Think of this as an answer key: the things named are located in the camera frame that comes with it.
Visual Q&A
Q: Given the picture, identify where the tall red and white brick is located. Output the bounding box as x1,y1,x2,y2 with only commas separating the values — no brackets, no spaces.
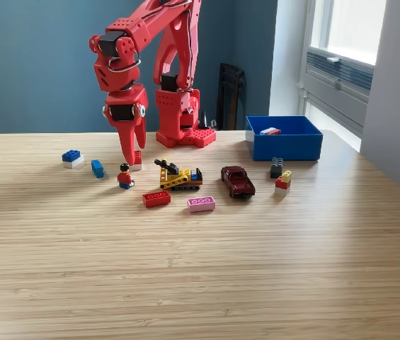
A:
130,149,143,172

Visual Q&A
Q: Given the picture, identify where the yellow toy digger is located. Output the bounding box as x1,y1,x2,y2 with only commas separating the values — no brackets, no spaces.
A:
154,157,204,192

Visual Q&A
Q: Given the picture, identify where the black brick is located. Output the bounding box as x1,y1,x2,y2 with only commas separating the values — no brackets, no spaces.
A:
270,157,285,179

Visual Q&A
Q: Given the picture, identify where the blue plastic bin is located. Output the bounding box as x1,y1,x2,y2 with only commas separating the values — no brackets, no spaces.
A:
245,115,324,162

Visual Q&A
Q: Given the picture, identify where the toy figure red shirt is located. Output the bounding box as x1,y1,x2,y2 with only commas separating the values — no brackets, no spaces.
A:
116,163,136,191

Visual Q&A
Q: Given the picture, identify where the small blue brick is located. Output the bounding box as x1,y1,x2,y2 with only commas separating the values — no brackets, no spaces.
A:
91,159,105,179

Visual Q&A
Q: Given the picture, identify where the blue and white brick stack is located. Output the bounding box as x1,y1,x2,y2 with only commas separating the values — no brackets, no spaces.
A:
61,149,85,169

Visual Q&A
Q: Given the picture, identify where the flat red brick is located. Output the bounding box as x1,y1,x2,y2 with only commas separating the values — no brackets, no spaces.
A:
142,191,172,208

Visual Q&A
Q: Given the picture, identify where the flat pink brick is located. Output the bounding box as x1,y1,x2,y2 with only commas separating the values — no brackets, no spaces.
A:
186,195,217,213

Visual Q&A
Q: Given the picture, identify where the black chair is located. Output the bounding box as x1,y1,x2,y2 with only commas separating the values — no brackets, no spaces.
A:
215,62,248,131

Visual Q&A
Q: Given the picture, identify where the dark red toy car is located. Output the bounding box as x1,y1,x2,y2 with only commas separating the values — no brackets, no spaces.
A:
220,165,256,200

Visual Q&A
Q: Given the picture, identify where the red white yellow brick stack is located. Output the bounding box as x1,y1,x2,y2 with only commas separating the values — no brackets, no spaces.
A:
274,170,292,196

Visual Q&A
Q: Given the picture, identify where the grey window vent panel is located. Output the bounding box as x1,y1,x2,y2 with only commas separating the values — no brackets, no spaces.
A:
298,48,376,137

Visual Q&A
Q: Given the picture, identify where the white window frame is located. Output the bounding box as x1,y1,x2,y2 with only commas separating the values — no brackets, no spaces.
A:
305,0,388,67

